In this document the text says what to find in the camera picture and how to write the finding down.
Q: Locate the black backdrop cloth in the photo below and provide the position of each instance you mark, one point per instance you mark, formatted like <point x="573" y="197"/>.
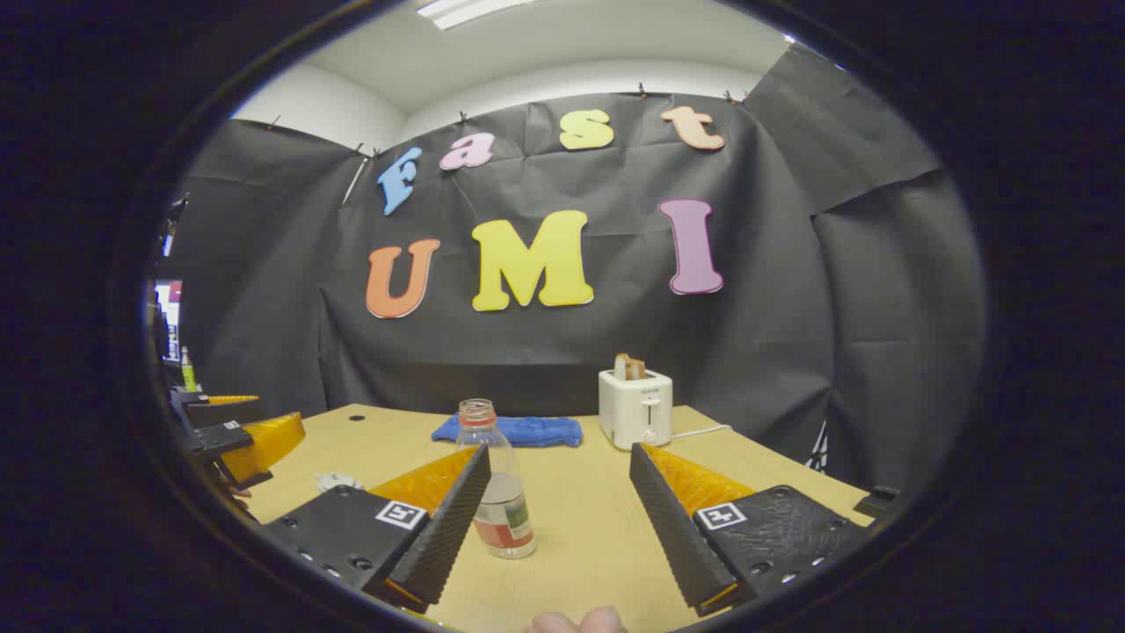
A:
<point x="773" y="308"/>

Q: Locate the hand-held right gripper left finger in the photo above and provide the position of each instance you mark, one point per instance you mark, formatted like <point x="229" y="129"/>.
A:
<point x="457" y="519"/>

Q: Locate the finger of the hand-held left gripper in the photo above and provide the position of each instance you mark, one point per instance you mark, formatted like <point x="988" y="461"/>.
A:
<point x="215" y="438"/>
<point x="230" y="411"/>

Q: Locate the computer monitor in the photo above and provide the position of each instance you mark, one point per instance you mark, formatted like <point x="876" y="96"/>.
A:
<point x="169" y="308"/>

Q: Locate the green drink bottle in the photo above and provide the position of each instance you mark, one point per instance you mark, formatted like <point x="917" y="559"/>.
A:
<point x="188" y="374"/>

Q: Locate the clear plastic water bottle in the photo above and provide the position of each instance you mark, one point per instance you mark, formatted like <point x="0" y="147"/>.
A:
<point x="497" y="492"/>

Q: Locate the ceiling light panel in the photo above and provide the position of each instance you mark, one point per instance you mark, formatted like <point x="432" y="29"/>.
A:
<point x="470" y="9"/>

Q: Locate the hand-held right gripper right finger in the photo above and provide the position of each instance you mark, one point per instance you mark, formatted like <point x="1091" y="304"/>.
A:
<point x="668" y="527"/>

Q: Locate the small black block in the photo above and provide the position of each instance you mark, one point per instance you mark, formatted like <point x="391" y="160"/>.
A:
<point x="877" y="501"/>

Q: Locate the blue towel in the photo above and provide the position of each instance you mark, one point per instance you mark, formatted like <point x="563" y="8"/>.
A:
<point x="536" y="431"/>

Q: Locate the toast slice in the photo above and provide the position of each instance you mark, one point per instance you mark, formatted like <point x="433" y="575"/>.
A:
<point x="629" y="367"/>

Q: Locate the white toaster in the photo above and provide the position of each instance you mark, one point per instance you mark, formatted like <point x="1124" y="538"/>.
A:
<point x="635" y="409"/>

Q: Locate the white ceramic teacup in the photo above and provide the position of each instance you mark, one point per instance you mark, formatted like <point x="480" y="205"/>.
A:
<point x="338" y="483"/>

